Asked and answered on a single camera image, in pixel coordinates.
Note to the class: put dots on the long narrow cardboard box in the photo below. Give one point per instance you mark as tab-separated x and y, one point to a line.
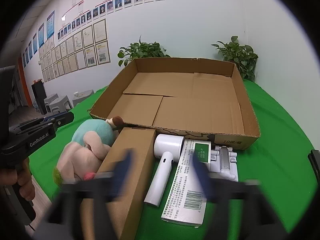
135	165

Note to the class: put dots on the person's left hand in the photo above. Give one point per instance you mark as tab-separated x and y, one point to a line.
26	182

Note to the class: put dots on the white carton with green label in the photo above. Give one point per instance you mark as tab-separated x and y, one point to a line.
185	205

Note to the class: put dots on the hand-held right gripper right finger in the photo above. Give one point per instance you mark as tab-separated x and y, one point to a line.
200	177

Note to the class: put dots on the tall green potted plant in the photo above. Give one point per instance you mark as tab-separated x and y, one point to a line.
240	55

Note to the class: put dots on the black chair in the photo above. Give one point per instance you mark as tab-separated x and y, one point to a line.
315	162

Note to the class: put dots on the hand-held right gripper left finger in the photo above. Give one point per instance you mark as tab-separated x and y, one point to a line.
123	171

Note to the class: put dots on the large shallow cardboard box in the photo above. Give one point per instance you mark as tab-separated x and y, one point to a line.
195	105

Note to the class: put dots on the bushy green potted plant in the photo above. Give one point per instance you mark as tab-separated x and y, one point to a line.
142	50

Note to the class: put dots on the row of blue wall posters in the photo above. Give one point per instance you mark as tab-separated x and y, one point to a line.
50	25

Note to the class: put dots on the white plastic device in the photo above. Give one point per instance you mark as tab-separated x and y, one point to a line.
225	163

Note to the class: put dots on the wall of framed certificates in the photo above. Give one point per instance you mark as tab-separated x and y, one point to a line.
82	47

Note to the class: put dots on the green tablecloth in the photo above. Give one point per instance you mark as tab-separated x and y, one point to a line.
275	142

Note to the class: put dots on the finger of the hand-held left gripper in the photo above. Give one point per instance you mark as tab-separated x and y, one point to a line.
35	128
62	119

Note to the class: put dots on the black cabinet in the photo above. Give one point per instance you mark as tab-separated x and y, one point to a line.
38	97

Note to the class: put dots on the white hair dryer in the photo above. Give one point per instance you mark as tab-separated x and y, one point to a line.
163	155

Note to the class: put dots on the pink and teal plush toy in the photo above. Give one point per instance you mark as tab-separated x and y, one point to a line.
85	152

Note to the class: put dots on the row of portrait photos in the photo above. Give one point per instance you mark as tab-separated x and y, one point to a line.
110	6

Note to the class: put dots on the grey plastic stool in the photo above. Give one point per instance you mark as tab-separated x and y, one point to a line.
51	100
60	105

